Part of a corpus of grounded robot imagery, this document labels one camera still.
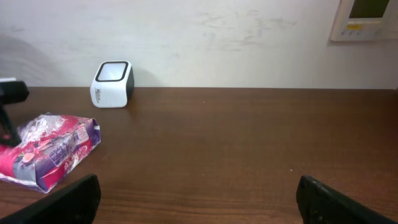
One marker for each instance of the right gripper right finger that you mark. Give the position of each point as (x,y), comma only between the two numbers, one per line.
(321,204)

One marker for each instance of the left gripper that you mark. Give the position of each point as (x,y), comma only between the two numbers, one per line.
(12,91)

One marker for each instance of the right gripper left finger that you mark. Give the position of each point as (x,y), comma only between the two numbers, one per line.
(75,203)

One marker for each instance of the purple pink tissue pack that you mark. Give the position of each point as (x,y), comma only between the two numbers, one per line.
(51,147)

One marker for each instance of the white barcode scanner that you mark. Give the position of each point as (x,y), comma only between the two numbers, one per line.
(113,84)

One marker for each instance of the white wall control panel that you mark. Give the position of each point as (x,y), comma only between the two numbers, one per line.
(365,20)

